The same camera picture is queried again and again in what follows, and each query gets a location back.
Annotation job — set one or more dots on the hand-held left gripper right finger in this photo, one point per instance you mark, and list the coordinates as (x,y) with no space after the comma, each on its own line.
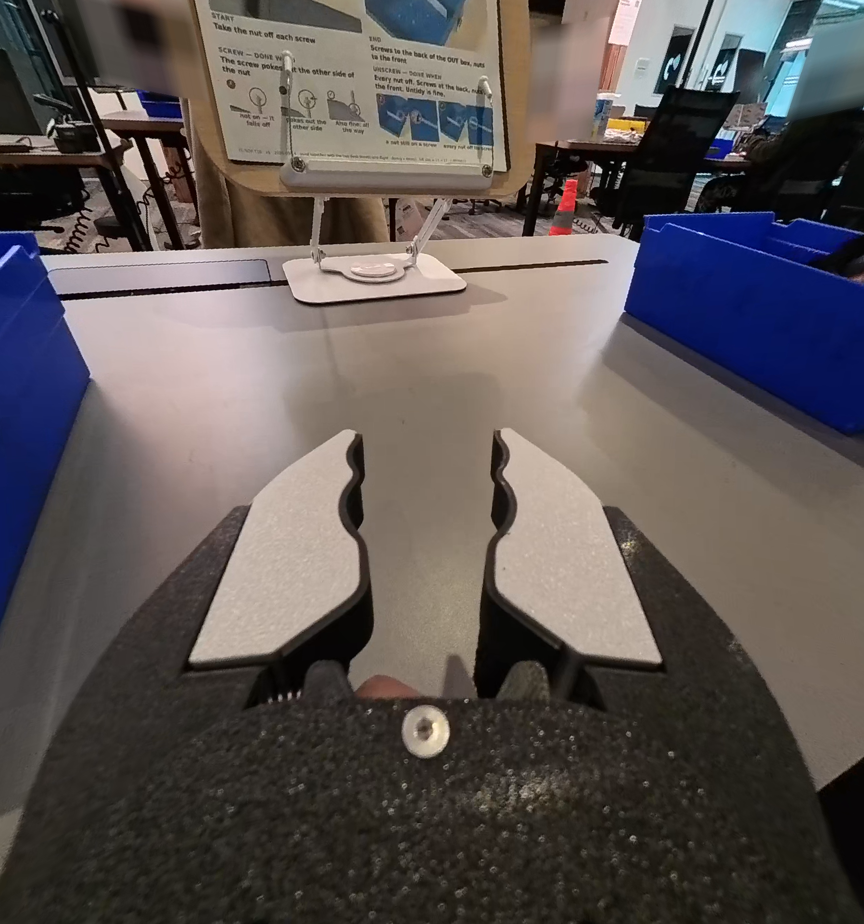
(569,570)

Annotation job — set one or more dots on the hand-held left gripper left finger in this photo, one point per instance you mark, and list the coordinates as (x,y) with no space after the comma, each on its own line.
(288,563)

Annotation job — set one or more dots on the blue plastic bin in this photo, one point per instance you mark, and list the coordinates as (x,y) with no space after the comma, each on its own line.
(749,317)
(13,433)

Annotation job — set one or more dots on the person's left hand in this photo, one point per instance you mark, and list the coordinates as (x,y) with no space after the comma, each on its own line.
(387,687)

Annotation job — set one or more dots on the black mesh office chair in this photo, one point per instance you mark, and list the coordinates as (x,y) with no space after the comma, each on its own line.
(674,159)

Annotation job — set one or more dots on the orange traffic cone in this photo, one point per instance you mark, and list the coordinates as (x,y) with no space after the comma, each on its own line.
(565,209)

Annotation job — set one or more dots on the white document stand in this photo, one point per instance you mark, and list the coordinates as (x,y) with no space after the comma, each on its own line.
(374,278)

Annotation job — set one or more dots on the brown wooden desk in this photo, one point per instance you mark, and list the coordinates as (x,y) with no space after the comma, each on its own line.
(42,155)
(569,155)

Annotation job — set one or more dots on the instruction sheet on stand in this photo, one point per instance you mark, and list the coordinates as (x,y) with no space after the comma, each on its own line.
(515,94)

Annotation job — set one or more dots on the black equipment stand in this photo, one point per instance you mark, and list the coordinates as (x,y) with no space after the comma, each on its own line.
(104,144)

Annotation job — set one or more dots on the small blue bin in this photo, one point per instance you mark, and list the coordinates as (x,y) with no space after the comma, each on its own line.
(161,102)

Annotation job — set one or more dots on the printed instruction sheet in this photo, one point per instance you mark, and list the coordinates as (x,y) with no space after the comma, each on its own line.
(360,79)

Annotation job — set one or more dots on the black wall poster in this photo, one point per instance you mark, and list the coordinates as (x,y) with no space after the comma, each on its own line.
(679,61)
(724,61)

